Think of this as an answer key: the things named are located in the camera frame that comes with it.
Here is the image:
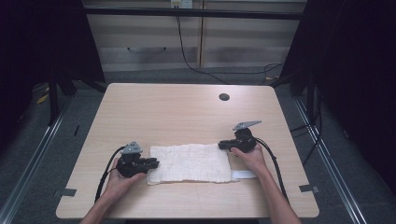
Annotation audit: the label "grey tape strip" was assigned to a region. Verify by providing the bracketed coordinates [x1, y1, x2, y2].
[299, 184, 320, 194]
[52, 188, 78, 199]

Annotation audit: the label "black curtain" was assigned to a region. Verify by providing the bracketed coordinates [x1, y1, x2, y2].
[279, 0, 396, 195]
[0, 0, 106, 150]

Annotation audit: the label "black horizontal frame bar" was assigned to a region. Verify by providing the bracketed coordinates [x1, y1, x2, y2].
[83, 7, 304, 21]

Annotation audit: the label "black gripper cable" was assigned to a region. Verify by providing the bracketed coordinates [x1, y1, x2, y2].
[93, 145, 127, 203]
[253, 136, 289, 202]

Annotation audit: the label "white waffle cloth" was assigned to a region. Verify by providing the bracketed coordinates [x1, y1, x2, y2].
[146, 143, 258, 187]

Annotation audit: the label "white wall socket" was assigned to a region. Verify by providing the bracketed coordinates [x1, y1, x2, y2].
[170, 0, 194, 9]

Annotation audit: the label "black floor cables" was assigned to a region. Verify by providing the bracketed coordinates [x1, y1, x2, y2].
[290, 90, 323, 166]

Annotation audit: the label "silver floor rail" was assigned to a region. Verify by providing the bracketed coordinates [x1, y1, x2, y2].
[293, 98, 368, 224]
[0, 99, 74, 224]

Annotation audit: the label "black wall power cable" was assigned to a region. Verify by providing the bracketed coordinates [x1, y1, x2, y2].
[176, 15, 284, 86]

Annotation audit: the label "person's right hand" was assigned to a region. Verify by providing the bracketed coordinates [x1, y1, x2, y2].
[230, 144, 270, 178]

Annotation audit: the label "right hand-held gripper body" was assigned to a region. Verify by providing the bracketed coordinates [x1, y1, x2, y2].
[231, 119, 262, 154]

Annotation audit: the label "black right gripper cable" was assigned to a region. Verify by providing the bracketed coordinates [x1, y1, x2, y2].
[253, 136, 289, 202]

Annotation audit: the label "person's left hand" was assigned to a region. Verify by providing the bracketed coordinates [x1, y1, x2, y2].
[106, 158, 148, 200]

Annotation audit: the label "yellow floor tape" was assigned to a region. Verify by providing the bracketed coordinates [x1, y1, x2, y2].
[35, 92, 50, 105]

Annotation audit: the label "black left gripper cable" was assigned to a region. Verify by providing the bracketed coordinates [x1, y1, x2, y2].
[93, 145, 127, 203]

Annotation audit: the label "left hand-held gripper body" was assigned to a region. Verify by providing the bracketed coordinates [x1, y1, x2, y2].
[116, 141, 150, 179]

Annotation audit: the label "black stand post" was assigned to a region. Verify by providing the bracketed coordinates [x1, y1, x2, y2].
[48, 74, 60, 126]
[306, 71, 316, 119]

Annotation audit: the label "dark cabinet handle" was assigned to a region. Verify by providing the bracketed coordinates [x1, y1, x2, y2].
[126, 46, 167, 52]

